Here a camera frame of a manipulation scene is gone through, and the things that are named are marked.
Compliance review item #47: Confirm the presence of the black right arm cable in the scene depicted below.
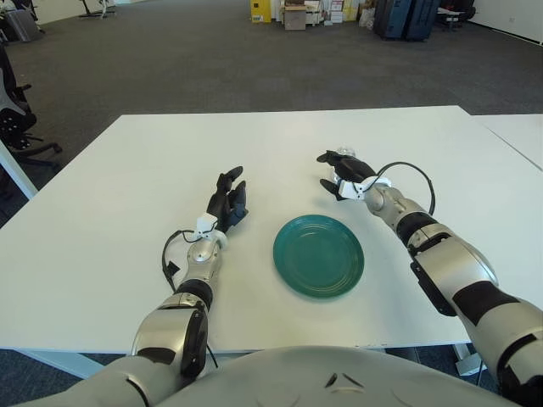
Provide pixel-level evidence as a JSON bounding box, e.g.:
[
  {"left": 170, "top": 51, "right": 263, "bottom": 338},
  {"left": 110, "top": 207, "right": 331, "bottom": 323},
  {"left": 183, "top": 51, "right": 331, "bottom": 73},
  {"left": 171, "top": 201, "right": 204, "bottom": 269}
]
[{"left": 375, "top": 161, "right": 436, "bottom": 217}]

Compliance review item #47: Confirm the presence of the green round plate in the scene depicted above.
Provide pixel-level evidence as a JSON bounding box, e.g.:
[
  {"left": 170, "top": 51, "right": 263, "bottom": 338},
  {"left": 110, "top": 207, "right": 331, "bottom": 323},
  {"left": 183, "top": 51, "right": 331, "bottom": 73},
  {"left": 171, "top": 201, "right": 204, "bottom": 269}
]
[{"left": 272, "top": 214, "right": 366, "bottom": 303}]

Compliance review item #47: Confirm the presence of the yellow box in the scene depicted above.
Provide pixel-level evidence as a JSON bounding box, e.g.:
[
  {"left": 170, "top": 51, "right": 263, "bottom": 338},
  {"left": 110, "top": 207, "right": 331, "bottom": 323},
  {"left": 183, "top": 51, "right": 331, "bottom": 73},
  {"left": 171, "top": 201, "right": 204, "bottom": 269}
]
[{"left": 249, "top": 0, "right": 272, "bottom": 25}]

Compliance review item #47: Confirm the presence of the grey suitcase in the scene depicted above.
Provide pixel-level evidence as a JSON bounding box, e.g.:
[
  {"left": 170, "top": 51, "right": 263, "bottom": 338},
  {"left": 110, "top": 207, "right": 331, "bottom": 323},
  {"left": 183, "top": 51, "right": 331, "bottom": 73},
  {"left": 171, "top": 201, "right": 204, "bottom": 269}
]
[{"left": 3, "top": 8, "right": 42, "bottom": 42}]

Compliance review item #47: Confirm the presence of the black office chair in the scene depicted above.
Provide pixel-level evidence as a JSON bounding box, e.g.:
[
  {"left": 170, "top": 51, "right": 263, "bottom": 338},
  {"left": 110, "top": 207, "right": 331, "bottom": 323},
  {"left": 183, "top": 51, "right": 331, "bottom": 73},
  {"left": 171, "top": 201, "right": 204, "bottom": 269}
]
[{"left": 0, "top": 44, "right": 64, "bottom": 170}]

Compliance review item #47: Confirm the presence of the black hard case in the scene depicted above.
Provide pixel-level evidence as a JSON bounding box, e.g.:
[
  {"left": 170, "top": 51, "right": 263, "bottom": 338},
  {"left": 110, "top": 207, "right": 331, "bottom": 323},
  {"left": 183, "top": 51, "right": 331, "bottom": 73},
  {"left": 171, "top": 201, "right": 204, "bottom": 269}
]
[{"left": 373, "top": 0, "right": 408, "bottom": 41}]

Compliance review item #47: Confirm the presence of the black floor stand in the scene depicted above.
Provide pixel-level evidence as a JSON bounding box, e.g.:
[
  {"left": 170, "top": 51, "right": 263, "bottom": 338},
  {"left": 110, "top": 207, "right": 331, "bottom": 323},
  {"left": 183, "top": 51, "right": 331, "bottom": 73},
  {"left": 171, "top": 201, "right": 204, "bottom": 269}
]
[{"left": 77, "top": 0, "right": 116, "bottom": 19}]

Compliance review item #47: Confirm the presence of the grey robot torso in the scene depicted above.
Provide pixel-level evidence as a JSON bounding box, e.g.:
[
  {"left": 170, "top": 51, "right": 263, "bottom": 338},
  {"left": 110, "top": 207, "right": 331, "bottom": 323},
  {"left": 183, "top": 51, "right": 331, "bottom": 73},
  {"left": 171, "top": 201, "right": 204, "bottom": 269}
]
[{"left": 154, "top": 345, "right": 510, "bottom": 407}]

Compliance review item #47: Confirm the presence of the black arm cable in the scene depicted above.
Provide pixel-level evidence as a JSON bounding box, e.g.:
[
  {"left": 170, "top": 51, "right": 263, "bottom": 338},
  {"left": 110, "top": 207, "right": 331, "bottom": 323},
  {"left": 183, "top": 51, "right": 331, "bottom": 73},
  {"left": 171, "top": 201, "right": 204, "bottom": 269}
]
[
  {"left": 375, "top": 161, "right": 436, "bottom": 217},
  {"left": 160, "top": 228, "right": 200, "bottom": 293}
]

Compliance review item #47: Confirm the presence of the white desk leg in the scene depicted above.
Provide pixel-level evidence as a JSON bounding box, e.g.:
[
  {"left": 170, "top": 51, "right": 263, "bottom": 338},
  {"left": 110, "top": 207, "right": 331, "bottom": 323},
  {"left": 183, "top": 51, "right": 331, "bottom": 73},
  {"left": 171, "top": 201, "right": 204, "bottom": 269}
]
[{"left": 0, "top": 139, "right": 37, "bottom": 200}]

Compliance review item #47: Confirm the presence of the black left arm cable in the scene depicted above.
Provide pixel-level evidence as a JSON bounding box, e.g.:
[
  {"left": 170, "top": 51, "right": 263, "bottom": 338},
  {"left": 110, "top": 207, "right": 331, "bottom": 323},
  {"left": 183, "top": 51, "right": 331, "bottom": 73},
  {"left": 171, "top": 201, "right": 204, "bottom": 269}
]
[{"left": 160, "top": 228, "right": 200, "bottom": 293}]

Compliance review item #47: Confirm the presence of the dark blue hard case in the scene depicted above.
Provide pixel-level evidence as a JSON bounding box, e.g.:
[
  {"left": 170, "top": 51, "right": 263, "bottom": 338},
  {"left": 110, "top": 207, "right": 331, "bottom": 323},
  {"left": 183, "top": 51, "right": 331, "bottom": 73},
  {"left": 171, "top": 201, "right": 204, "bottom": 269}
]
[{"left": 403, "top": 0, "right": 439, "bottom": 42}]

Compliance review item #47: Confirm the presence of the brown cardboard box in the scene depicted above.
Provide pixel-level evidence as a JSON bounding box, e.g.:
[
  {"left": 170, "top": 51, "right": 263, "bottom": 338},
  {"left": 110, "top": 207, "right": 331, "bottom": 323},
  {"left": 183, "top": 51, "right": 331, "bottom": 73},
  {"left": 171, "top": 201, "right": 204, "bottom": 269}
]
[{"left": 283, "top": 3, "right": 307, "bottom": 31}]

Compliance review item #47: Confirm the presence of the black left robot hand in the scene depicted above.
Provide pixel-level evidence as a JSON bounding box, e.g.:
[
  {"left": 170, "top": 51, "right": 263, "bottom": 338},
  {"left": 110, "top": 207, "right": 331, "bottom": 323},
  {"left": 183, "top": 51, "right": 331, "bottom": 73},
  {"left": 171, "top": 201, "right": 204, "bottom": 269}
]
[{"left": 206, "top": 165, "right": 249, "bottom": 233}]

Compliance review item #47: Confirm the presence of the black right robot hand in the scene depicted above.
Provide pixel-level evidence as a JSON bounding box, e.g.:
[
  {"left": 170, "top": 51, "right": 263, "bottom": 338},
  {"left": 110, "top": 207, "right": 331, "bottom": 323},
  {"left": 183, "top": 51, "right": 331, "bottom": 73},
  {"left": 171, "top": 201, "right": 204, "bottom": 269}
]
[{"left": 316, "top": 148, "right": 378, "bottom": 201}]

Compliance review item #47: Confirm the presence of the black chair with white seat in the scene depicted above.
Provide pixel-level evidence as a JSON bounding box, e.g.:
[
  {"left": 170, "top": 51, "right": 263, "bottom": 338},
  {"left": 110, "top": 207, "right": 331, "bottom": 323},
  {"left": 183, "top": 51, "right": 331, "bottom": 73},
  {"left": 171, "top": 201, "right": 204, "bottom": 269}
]
[{"left": 437, "top": 0, "right": 477, "bottom": 31}]

